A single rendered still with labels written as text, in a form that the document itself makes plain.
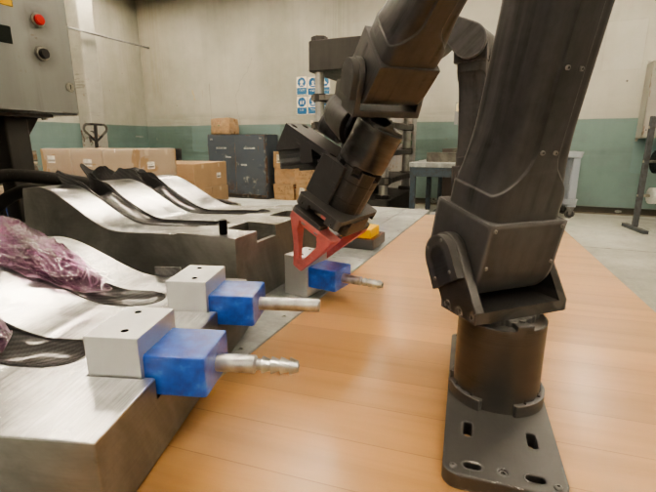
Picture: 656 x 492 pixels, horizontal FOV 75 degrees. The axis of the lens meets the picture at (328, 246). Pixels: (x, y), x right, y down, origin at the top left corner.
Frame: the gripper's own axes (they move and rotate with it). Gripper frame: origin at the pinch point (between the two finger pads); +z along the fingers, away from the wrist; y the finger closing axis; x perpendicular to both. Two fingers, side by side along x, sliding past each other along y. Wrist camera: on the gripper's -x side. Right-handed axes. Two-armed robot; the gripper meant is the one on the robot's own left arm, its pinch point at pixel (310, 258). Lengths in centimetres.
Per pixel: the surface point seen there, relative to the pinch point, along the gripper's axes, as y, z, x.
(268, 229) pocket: 1.2, 0.0, -7.0
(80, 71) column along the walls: -396, 245, -690
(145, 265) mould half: 12.4, 9.3, -15.2
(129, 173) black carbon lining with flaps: -0.9, 10.6, -38.4
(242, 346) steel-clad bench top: 17.1, 2.6, 4.8
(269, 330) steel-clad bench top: 12.8, 2.6, 4.9
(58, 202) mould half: 14.4, 10.5, -32.2
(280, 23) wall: -592, 39, -492
